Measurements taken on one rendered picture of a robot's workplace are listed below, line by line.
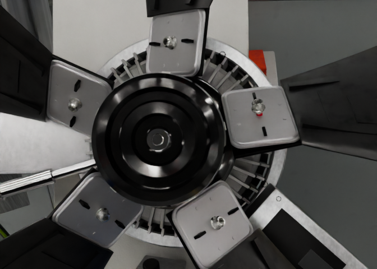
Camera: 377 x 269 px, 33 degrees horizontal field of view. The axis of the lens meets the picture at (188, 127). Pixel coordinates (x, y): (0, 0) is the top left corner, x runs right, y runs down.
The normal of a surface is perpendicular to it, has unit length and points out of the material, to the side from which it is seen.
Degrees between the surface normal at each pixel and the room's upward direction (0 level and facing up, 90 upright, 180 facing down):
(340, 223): 90
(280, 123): 2
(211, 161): 46
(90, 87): 97
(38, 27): 90
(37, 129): 50
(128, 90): 63
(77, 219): 89
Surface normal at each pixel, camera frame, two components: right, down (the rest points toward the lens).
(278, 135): -0.08, -0.78
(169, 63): -0.80, -0.10
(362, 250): -0.04, 0.62
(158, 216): -0.08, 0.07
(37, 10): 0.54, 0.51
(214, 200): 0.62, -0.40
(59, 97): -0.35, 0.69
